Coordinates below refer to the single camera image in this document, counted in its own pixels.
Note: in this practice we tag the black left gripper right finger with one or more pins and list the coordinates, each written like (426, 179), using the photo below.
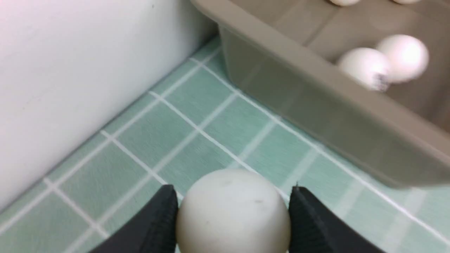
(316, 229)

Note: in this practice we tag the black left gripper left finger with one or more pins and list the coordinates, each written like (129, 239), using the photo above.
(151, 230)

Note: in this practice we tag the white ball with black print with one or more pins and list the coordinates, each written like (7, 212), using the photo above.
(369, 67)

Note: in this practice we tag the plain white ball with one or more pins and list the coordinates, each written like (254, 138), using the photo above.
(344, 3)
(407, 55)

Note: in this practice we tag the white ball with red logo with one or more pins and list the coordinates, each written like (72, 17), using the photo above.
(406, 2)

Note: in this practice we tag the green checkered tablecloth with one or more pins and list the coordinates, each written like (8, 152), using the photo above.
(192, 123)

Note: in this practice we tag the olive green plastic bin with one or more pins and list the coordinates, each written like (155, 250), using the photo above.
(282, 53)

